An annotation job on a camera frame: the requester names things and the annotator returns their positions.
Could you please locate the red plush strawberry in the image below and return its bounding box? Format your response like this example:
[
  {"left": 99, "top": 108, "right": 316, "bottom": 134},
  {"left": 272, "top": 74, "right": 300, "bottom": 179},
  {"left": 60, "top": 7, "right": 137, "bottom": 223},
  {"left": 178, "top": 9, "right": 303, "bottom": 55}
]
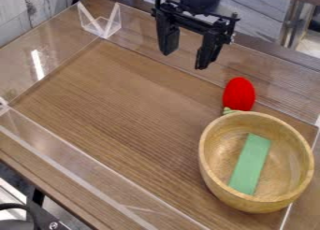
[{"left": 222, "top": 77, "right": 256, "bottom": 115}]

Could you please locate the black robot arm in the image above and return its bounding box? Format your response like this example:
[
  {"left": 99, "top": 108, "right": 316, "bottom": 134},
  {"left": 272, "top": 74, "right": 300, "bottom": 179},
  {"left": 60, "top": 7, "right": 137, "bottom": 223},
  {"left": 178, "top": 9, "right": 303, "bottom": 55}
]
[{"left": 152, "top": 0, "right": 240, "bottom": 70}]

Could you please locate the clear acrylic corner bracket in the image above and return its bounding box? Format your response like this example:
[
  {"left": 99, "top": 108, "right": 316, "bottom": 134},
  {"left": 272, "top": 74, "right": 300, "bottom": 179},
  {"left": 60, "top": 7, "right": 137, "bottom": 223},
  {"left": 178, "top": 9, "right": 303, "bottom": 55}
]
[{"left": 77, "top": 2, "right": 122, "bottom": 39}]

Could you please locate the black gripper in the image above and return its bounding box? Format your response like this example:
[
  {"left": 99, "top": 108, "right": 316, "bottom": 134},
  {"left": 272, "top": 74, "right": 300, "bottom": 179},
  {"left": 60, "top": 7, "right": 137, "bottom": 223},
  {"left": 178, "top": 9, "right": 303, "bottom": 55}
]
[{"left": 153, "top": 0, "right": 240, "bottom": 70}]

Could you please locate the green rectangular block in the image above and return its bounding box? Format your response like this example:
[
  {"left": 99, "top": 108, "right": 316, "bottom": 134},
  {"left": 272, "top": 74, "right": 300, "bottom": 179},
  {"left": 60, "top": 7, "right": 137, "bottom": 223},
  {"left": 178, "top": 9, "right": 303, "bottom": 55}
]
[{"left": 229, "top": 134, "right": 272, "bottom": 195}]

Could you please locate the wooden bowl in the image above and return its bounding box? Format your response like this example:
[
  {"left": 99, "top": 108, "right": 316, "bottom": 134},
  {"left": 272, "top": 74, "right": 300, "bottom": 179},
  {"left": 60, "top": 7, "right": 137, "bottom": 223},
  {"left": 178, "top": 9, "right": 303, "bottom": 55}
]
[{"left": 198, "top": 111, "right": 314, "bottom": 213}]

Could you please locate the metal table leg background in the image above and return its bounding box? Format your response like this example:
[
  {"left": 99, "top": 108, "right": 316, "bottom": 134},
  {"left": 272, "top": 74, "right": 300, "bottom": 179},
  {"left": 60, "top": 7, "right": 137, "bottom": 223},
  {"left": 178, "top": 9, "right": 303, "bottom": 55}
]
[{"left": 279, "top": 0, "right": 315, "bottom": 50}]

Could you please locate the clear acrylic front wall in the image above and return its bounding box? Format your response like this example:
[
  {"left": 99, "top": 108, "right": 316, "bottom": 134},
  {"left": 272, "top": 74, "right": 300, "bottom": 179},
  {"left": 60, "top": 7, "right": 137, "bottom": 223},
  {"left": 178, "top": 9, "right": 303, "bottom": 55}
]
[{"left": 0, "top": 98, "right": 210, "bottom": 230}]

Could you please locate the black clamp with cable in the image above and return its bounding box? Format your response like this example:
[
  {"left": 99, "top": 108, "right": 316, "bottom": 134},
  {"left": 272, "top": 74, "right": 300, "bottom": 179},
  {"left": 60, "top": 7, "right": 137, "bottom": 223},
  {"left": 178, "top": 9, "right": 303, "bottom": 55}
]
[{"left": 0, "top": 186, "right": 71, "bottom": 230}]

